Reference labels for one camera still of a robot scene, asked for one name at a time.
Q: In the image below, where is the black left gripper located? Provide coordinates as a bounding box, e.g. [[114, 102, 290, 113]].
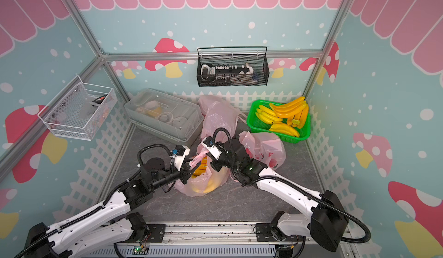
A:
[[150, 159, 201, 192]]

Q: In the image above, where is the pink plastic bag front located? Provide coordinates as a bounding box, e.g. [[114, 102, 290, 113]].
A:
[[174, 146, 229, 197]]

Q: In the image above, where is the pink plastic bag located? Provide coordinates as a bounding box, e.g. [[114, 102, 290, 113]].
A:
[[239, 131, 286, 170], [174, 146, 229, 197], [198, 95, 246, 140]]

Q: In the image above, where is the yellow banana bunch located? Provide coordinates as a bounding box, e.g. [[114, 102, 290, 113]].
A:
[[190, 155, 208, 178], [255, 105, 300, 138]]

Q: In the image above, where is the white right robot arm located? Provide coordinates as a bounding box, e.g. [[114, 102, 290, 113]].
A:
[[201, 128, 371, 252]]

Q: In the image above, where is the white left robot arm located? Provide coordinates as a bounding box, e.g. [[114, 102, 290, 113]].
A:
[[17, 144, 200, 258]]

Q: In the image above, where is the pink plastic bag right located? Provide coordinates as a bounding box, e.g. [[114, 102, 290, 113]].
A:
[[239, 131, 286, 170]]

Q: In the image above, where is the pink plastic bag back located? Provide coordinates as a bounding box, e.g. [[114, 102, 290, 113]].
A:
[[198, 95, 246, 140]]

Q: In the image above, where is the yellow banana bunch in basket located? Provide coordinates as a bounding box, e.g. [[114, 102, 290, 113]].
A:
[[255, 105, 300, 138]]

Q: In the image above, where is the orange banana bunch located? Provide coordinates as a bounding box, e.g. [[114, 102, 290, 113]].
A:
[[269, 96, 309, 129]]

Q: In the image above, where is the green plastic basket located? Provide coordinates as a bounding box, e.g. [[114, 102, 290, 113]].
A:
[[246, 97, 310, 143]]

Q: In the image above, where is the clear lidded storage box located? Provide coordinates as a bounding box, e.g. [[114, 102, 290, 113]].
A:
[[125, 88, 204, 147]]

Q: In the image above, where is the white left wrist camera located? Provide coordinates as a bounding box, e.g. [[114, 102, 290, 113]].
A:
[[172, 145, 190, 171]]

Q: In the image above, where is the metal base rail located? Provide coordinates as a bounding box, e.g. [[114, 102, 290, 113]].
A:
[[103, 221, 350, 258]]

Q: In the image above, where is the black wire mesh basket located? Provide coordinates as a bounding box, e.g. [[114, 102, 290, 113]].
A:
[[196, 46, 269, 87]]

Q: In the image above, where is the white wire mesh basket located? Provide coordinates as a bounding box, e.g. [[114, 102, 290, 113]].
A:
[[38, 76, 118, 141]]

